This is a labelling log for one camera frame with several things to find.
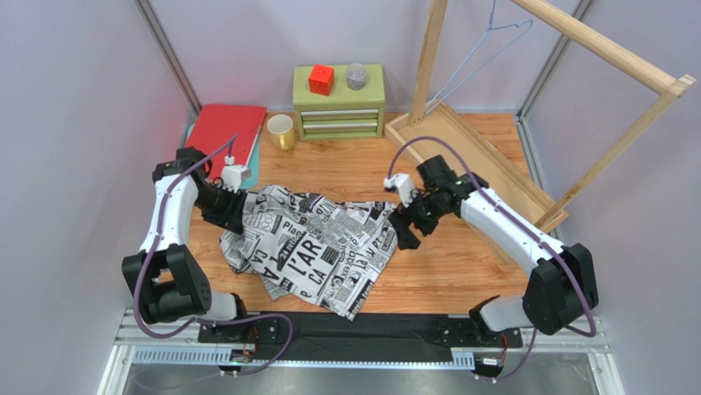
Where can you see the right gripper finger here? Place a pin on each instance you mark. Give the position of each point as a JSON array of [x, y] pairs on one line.
[[399, 219], [406, 240]]

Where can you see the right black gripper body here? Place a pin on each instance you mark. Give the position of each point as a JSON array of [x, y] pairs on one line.
[[413, 220]]

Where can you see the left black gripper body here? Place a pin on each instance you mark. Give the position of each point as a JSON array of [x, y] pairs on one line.
[[216, 204]]

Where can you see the newspaper print trousers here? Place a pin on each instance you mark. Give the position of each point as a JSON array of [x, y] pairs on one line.
[[329, 254]]

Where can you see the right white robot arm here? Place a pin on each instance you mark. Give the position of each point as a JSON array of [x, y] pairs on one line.
[[561, 279]]

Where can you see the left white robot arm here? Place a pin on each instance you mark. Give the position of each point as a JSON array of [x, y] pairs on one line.
[[164, 275]]

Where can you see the teal cutting board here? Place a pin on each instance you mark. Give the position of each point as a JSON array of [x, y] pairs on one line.
[[245, 150]]

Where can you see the red board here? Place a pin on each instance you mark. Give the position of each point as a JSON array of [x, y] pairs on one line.
[[217, 123]]

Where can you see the yellow mug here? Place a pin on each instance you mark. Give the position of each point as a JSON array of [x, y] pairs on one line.
[[281, 131]]

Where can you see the green drawer cabinet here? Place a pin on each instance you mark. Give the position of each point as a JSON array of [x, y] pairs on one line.
[[344, 113]]

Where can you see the clear glass jar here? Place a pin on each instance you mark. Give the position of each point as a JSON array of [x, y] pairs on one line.
[[356, 75]]

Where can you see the red cube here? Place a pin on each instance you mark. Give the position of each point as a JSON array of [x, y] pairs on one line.
[[321, 79]]

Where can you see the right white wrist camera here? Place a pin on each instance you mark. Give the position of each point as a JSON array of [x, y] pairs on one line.
[[402, 184]]

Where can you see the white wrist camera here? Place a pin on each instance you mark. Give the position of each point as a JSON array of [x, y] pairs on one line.
[[402, 184], [232, 175]]

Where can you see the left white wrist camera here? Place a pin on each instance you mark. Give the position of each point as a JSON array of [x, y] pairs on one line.
[[232, 175]]

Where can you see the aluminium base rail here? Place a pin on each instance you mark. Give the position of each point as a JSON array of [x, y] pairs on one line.
[[510, 354]]

